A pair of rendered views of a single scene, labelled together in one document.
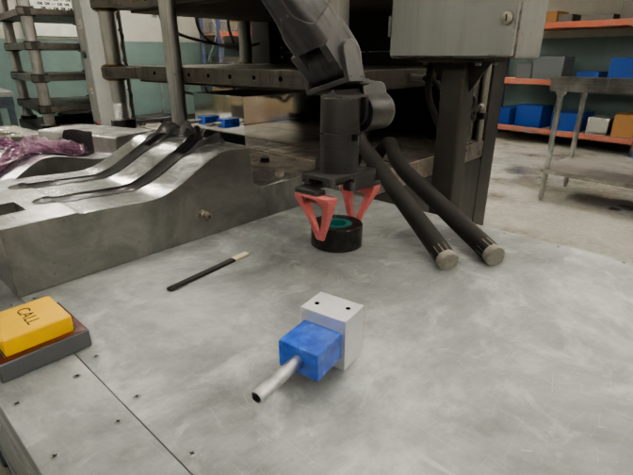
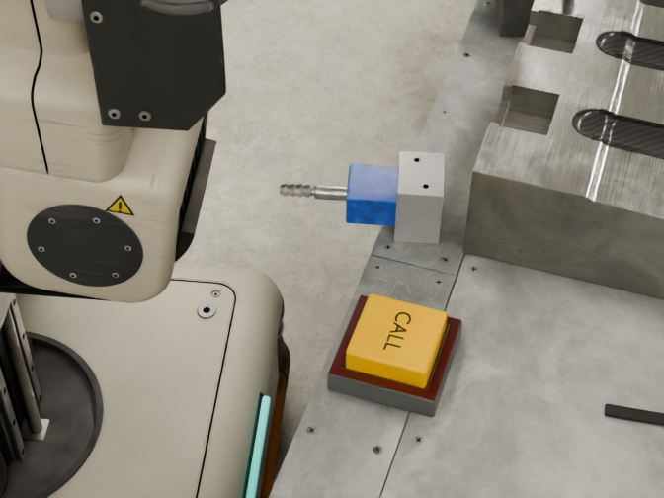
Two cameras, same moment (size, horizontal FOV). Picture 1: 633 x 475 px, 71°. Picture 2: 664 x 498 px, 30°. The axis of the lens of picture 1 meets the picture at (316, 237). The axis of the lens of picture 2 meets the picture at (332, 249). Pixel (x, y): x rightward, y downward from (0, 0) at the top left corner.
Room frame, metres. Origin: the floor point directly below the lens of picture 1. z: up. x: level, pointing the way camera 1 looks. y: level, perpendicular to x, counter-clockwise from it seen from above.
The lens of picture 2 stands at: (0.10, -0.21, 1.52)
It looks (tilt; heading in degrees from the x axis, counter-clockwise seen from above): 46 degrees down; 65
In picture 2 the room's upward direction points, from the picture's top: 1 degrees clockwise
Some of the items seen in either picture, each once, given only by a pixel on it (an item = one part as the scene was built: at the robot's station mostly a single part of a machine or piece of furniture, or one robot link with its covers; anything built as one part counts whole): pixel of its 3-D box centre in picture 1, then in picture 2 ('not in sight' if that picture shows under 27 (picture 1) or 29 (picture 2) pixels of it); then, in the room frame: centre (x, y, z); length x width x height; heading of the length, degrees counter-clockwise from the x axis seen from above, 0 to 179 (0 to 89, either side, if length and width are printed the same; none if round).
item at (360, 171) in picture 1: (339, 157); not in sight; (0.65, -0.03, 0.94); 0.10 x 0.07 x 0.07; 137
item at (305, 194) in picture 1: (326, 208); not in sight; (0.63, -0.01, 0.87); 0.07 x 0.07 x 0.09; 47
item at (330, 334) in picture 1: (304, 354); not in sight; (0.33, 0.01, 0.83); 0.13 x 0.05 x 0.05; 147
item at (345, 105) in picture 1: (343, 114); not in sight; (0.66, -0.04, 1.00); 0.07 x 0.06 x 0.07; 138
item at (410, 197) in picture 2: not in sight; (360, 194); (0.42, 0.43, 0.83); 0.13 x 0.05 x 0.05; 151
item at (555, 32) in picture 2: not in sight; (548, 48); (0.63, 0.49, 0.87); 0.05 x 0.05 x 0.04; 48
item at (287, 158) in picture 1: (281, 140); not in sight; (1.80, 0.14, 0.76); 1.30 x 0.84 x 0.07; 48
